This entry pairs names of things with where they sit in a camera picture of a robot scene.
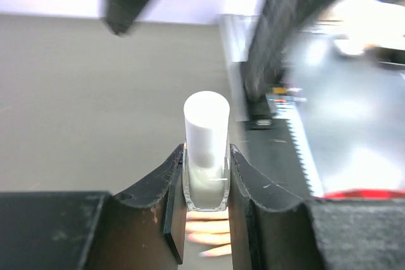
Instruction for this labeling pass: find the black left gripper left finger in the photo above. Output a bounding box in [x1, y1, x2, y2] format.
[1, 146, 186, 269]

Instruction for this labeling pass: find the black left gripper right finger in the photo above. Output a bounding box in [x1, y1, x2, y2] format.
[228, 146, 404, 269]

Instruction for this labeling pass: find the white nail polish bottle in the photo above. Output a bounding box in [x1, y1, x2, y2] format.
[182, 142, 230, 212]

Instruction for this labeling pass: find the white nail polish cap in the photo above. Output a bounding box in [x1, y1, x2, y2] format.
[184, 91, 230, 168]

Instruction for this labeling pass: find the red plaid sleeve forearm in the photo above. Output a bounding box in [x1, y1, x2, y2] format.
[323, 189, 405, 200]

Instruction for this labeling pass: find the mannequin hand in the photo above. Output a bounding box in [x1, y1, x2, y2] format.
[185, 209, 232, 257]

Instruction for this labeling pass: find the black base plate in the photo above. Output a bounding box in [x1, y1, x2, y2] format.
[240, 95, 314, 201]

